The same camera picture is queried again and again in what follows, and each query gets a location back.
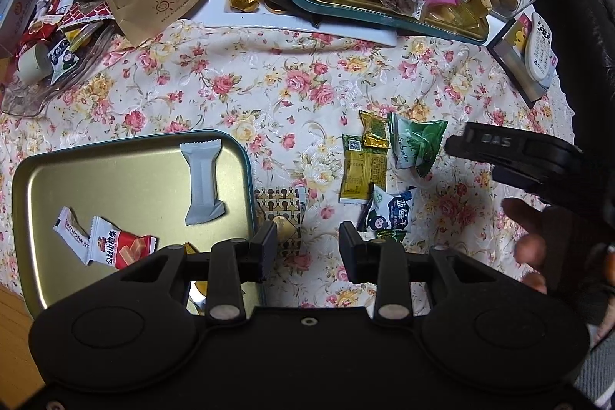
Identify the green white leaf-print packet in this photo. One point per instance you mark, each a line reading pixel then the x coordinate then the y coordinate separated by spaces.
pixel 418 143

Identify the white tape roll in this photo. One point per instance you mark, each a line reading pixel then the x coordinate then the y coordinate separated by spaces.
pixel 33 60

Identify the yellow snack packet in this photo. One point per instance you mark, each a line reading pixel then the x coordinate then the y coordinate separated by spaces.
pixel 363 172

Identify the grey long snack packet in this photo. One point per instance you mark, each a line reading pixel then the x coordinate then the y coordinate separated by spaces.
pixel 204 182

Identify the red white snack packet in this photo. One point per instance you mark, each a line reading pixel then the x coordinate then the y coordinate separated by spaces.
pixel 122 244

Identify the gold foil candy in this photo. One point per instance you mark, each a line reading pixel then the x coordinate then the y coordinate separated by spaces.
pixel 244 1

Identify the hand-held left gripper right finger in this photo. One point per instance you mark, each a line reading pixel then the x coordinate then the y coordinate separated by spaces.
pixel 348 252

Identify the gold tin tray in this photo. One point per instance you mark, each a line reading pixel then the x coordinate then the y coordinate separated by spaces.
pixel 120 179

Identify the grey cardboard box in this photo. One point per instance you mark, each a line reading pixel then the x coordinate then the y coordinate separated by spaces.
pixel 17 11

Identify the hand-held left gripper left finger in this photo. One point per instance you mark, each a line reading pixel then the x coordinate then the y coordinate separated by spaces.
pixel 267 249

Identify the white snack bar packet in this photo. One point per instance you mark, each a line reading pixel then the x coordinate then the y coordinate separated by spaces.
pixel 74 234

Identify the gold patterned snack packet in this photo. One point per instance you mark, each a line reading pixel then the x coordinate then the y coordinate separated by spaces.
pixel 281 208

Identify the dark green candy packet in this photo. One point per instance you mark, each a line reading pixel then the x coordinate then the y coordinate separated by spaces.
pixel 391 237

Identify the small gold candy packet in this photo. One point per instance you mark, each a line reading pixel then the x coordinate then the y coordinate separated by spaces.
pixel 374 129

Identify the white black snack packet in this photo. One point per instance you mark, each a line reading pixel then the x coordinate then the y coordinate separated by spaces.
pixel 65 59

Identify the person's right hand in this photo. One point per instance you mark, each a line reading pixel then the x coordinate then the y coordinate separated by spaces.
pixel 531 246

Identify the clear glass dish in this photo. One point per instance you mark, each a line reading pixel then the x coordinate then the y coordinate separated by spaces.
pixel 29 98

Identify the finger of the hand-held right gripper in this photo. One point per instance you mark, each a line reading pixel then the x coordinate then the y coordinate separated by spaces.
pixel 459 146

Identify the white blue snack packet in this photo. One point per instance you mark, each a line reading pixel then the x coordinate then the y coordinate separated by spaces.
pixel 391 210

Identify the floral tablecloth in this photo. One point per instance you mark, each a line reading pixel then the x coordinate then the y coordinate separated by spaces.
pixel 288 78

